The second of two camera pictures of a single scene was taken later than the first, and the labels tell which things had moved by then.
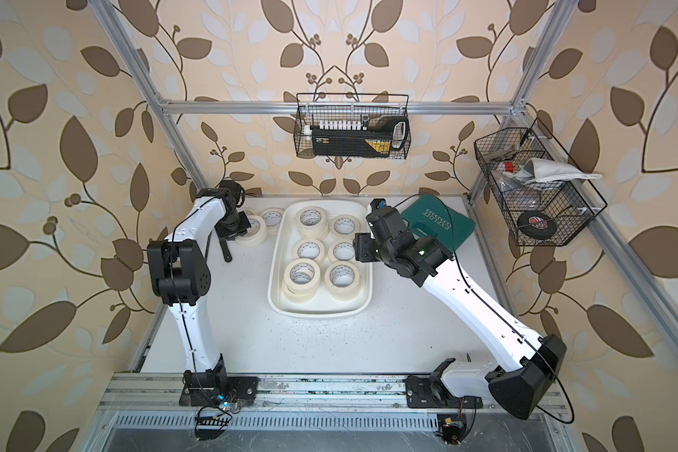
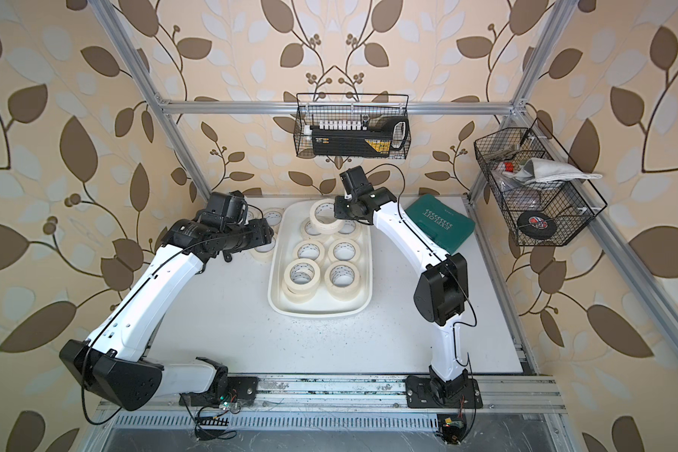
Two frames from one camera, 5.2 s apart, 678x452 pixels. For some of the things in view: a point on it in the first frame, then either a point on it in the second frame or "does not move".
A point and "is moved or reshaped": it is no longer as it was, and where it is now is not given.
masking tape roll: (273, 217) does not move
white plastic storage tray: (312, 268) does not move
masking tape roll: (256, 234) is moved or reshaped
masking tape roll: (310, 249) does not move
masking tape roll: (342, 281) does not move
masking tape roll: (342, 251) does not move
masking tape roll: (312, 222) → (322, 217)
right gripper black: (363, 242) → (340, 208)
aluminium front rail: (163, 392) does not move
